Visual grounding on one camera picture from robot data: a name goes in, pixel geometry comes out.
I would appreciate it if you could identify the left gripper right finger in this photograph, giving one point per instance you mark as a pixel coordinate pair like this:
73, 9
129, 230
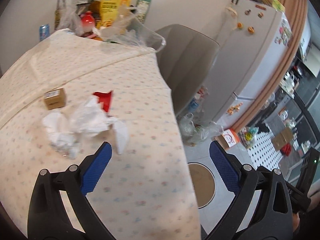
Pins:
229, 173

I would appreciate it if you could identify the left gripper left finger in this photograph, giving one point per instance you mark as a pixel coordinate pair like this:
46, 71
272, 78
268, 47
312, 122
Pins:
93, 166

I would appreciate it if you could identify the white tissue paper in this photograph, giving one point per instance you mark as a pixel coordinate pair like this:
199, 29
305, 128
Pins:
86, 120

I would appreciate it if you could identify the red paper scrap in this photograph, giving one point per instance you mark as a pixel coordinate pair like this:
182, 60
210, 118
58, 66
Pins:
104, 99

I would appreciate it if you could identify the small brown cardboard box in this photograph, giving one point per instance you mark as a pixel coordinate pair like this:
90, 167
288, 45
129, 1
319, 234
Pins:
55, 99

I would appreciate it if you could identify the round white trash bin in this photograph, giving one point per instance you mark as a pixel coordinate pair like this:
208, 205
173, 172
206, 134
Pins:
203, 182

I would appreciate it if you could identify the white bag of trash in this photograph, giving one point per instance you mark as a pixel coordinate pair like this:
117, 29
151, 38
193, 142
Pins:
196, 104

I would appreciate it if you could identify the orange white cardboard box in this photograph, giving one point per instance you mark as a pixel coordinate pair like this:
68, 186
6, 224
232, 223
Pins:
228, 139

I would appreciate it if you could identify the colourful toy bag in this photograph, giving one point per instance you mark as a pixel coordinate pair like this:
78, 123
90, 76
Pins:
248, 136

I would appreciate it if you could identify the plastic bag of bottles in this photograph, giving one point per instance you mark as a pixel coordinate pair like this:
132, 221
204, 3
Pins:
194, 132

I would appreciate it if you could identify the brown cardboard box kitchen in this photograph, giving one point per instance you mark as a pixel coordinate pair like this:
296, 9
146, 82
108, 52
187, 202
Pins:
283, 138

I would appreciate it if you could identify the floral white tablecloth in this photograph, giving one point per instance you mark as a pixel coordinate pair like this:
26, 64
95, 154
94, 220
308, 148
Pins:
145, 192

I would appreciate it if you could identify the grey upholstered chair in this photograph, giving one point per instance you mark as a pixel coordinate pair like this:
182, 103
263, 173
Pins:
185, 62

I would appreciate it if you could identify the white refrigerator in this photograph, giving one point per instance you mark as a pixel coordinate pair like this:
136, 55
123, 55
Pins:
248, 57

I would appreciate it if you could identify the clear plastic bag right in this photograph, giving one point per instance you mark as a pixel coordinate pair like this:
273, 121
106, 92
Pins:
128, 30

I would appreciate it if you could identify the clear plastic bag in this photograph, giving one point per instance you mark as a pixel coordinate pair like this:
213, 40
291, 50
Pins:
128, 30
66, 17

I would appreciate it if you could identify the blue drink can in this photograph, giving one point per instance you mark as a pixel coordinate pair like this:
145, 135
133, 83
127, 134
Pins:
44, 32

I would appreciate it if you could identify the red white round jar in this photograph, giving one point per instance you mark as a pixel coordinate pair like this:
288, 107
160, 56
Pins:
87, 21

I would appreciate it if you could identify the white mesh hanging bag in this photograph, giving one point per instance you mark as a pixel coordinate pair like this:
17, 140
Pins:
231, 18

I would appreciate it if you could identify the clear plastic bag left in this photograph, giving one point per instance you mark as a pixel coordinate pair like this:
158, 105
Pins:
66, 17

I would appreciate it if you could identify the yellow snack bag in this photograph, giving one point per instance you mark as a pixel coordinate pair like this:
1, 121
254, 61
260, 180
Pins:
109, 11

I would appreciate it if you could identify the green tall box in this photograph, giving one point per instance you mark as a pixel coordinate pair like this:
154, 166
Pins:
142, 9

